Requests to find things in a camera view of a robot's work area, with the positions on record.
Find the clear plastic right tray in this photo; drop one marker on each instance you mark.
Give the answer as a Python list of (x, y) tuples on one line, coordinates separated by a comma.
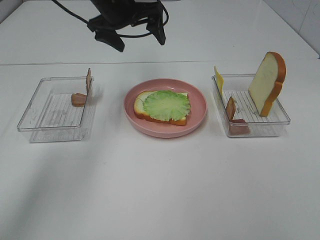
[(236, 86)]

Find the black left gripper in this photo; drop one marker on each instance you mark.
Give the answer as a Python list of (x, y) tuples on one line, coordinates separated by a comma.
[(117, 14)]

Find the pink round plate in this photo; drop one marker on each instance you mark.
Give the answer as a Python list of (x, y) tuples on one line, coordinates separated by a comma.
[(165, 108)]

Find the bacon strip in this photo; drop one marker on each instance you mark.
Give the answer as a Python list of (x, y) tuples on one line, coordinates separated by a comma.
[(79, 99), (236, 126)]

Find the clear plastic left tray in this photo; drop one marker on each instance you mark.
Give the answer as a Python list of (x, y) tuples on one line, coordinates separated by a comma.
[(50, 116)]

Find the green lettuce leaf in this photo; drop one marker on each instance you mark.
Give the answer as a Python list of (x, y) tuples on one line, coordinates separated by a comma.
[(166, 106)]

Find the bread slice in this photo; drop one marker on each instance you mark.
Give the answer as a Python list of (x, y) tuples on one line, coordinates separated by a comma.
[(140, 102), (267, 82)]

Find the clear plastic tray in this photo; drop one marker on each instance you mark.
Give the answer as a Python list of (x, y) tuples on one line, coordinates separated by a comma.
[(50, 116), (236, 86)]

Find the yellow cheese slice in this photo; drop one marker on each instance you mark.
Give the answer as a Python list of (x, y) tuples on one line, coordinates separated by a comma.
[(219, 81)]

